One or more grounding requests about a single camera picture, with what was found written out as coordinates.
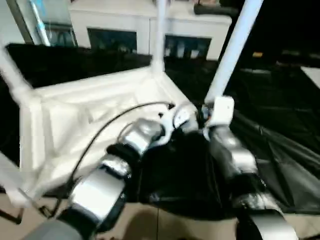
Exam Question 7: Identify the black work mat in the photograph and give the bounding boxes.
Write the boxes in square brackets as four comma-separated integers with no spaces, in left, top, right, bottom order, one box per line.
[0,42,320,221]

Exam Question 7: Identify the black handheld device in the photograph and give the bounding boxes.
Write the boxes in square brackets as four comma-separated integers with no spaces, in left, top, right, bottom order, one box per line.
[194,2,238,16]

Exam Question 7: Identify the white low cabinet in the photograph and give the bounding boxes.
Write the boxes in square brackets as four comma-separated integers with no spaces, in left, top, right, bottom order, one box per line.
[69,0,233,61]

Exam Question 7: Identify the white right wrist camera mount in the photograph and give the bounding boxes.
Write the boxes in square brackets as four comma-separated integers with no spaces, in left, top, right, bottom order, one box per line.
[202,96,236,131]

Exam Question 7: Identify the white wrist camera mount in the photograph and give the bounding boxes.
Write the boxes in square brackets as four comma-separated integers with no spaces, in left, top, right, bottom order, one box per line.
[159,102,198,143]
[202,96,236,131]

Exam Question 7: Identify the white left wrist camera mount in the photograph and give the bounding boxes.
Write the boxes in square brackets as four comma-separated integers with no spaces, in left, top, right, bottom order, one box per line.
[159,102,198,143]

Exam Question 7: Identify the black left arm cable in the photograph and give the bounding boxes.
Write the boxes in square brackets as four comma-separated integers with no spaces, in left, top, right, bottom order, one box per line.
[20,101,176,221]

